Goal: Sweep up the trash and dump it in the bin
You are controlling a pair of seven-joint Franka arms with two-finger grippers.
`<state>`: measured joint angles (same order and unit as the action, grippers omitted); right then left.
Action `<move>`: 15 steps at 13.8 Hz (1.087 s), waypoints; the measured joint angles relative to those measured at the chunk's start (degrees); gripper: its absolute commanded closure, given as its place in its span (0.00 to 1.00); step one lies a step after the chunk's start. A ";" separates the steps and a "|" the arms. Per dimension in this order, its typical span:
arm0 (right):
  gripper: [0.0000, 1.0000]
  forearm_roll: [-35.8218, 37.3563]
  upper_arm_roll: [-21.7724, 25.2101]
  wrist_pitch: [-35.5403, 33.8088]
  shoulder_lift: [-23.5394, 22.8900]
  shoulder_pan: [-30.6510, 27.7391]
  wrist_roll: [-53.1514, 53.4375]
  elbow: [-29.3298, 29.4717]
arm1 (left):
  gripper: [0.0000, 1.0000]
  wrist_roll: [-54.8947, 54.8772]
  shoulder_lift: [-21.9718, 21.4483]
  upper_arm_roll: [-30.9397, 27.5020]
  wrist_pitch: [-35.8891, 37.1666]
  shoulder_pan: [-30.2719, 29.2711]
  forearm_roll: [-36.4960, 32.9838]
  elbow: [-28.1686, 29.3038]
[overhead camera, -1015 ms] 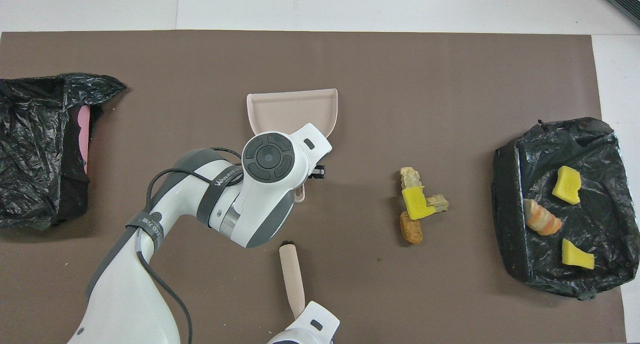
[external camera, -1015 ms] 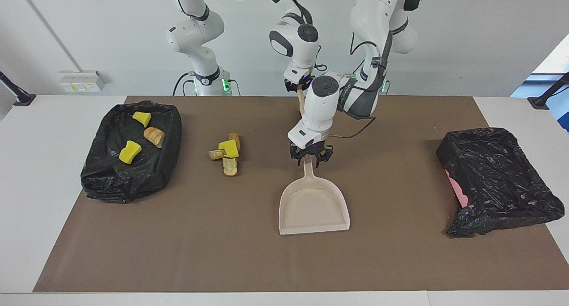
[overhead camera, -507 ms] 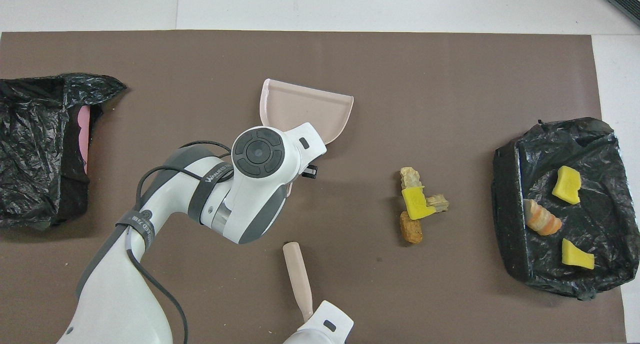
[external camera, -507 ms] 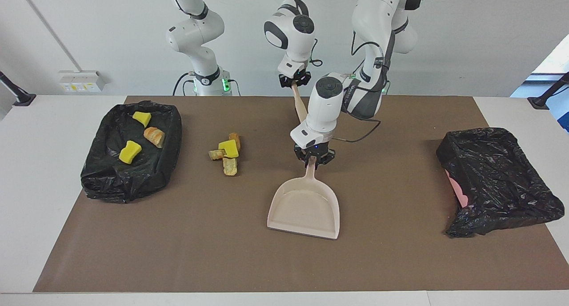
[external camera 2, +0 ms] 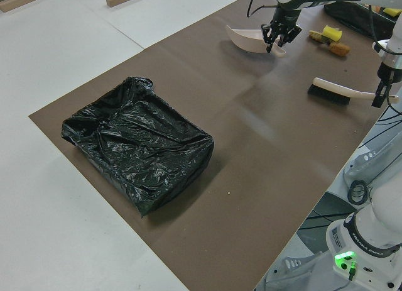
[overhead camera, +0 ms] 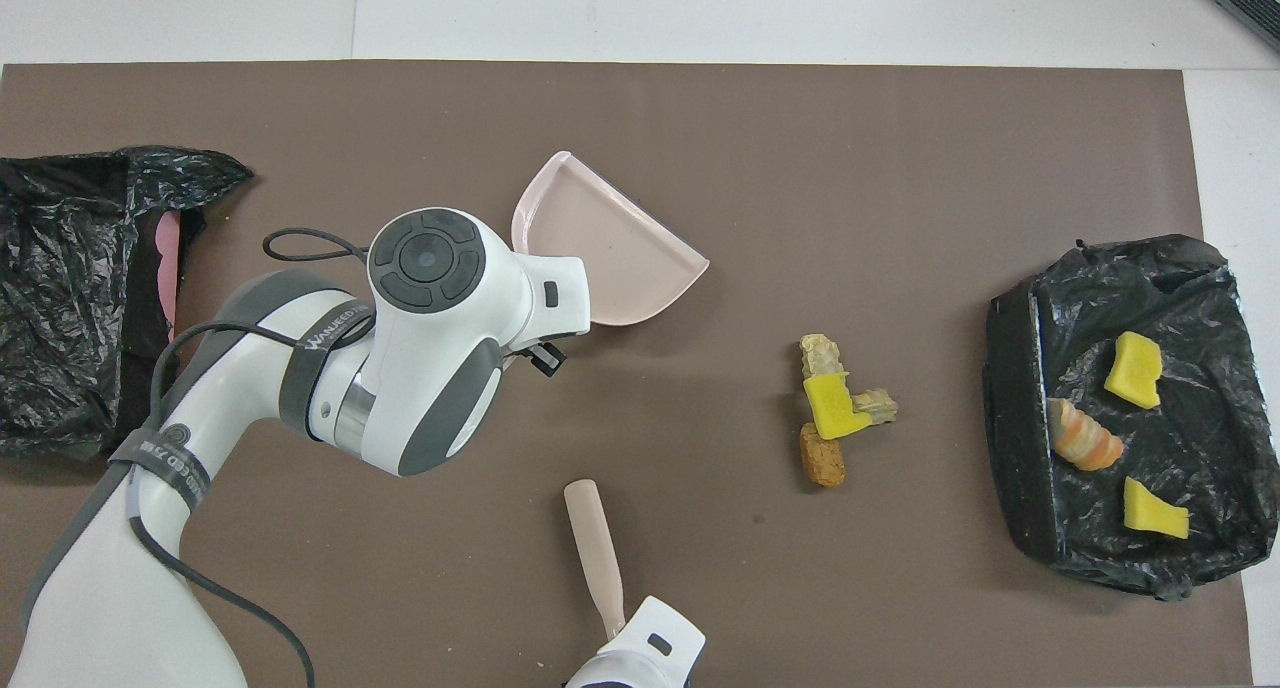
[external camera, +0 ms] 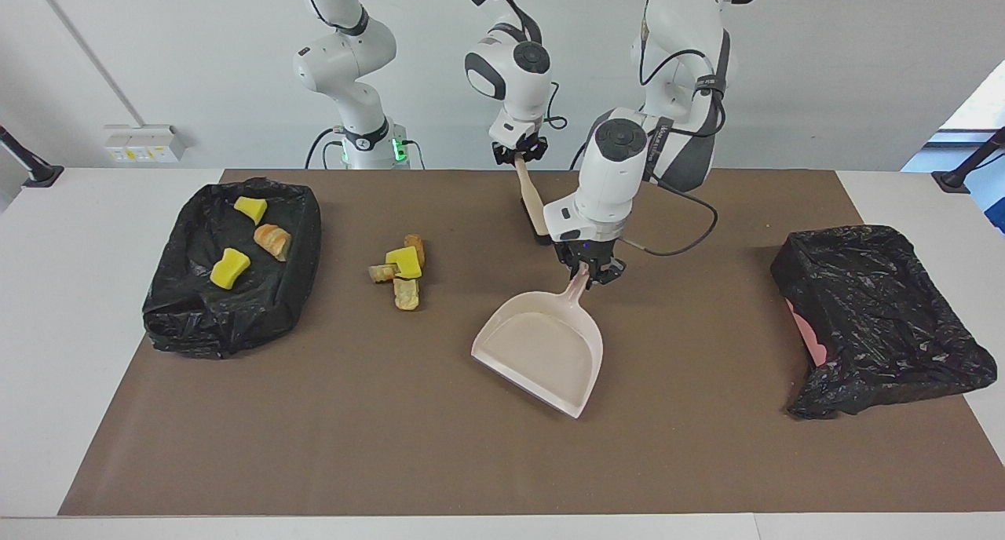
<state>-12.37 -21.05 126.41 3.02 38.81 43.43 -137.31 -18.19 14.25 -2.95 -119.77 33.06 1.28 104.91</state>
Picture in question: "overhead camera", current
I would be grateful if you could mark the large yellow sponge piece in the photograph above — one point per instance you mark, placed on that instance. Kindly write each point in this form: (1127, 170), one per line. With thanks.
(1133, 373)

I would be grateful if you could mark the beige plastic dustpan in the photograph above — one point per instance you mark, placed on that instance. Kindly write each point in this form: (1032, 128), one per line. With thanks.
(610, 248)

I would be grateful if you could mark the pink bin with black bag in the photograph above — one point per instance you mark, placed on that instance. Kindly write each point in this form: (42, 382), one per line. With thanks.
(70, 268)

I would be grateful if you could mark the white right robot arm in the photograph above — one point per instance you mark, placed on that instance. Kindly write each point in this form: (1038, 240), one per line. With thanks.
(655, 643)

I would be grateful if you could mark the small yellow sponge piece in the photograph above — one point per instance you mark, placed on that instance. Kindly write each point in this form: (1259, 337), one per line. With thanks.
(1155, 513)

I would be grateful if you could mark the beige hand brush black bristles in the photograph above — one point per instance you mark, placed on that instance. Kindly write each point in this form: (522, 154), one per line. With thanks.
(593, 538)

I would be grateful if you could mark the bin wrapped in black bag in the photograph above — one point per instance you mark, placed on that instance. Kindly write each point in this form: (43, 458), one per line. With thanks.
(1020, 448)

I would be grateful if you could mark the L-shaped yellow sponge piece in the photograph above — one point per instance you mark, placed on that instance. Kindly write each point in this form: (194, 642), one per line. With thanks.
(828, 408)

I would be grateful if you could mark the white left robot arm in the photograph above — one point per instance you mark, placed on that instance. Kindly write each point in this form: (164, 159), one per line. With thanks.
(430, 368)

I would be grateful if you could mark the small beige foam chunk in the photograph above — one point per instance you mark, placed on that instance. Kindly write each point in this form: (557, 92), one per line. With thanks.
(880, 404)

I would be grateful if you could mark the croissant-shaped foam piece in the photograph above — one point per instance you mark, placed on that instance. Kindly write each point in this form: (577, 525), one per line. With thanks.
(1085, 438)

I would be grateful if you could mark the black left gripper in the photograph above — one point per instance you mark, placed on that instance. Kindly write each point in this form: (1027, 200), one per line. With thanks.
(548, 358)

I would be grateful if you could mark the brown table mat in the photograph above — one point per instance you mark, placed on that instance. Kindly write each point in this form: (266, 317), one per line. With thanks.
(800, 168)

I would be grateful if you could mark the brown round cookie piece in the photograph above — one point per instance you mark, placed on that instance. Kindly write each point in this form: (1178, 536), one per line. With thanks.
(822, 463)

